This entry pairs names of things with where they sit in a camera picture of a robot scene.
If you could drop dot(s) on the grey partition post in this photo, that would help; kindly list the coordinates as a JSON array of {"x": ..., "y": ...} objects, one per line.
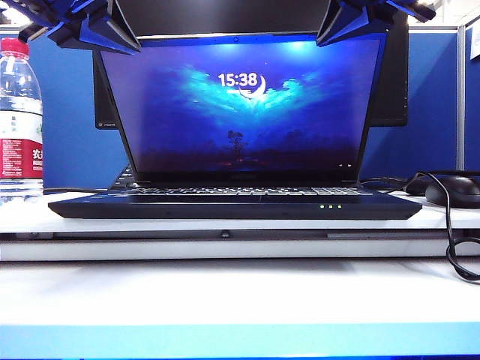
[{"x": 461, "y": 97}]

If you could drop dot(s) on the black computer mouse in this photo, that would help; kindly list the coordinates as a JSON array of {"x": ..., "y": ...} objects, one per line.
[{"x": 455, "y": 191}]

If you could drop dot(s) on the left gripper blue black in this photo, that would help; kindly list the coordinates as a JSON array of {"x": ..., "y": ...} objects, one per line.
[{"x": 56, "y": 11}]

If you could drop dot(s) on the blue office partition panel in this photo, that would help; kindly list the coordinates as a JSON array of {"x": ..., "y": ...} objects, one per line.
[
  {"x": 473, "y": 112},
  {"x": 431, "y": 93}
]

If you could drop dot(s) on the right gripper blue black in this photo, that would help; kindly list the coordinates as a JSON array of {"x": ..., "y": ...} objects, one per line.
[{"x": 408, "y": 7}]

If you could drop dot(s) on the clear water bottle red cap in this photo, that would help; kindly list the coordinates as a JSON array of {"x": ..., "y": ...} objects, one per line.
[{"x": 18, "y": 112}]

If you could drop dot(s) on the black laptop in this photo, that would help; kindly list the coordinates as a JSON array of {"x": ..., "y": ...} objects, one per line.
[{"x": 240, "y": 120}]

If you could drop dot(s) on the black computer keyboard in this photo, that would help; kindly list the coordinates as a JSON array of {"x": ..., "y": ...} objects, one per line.
[{"x": 122, "y": 180}]

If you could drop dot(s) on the white paper sign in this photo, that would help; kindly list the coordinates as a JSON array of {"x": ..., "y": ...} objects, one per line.
[{"x": 474, "y": 45}]

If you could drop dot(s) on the black computer monitor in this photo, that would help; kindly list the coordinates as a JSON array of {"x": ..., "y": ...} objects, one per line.
[{"x": 393, "y": 82}]

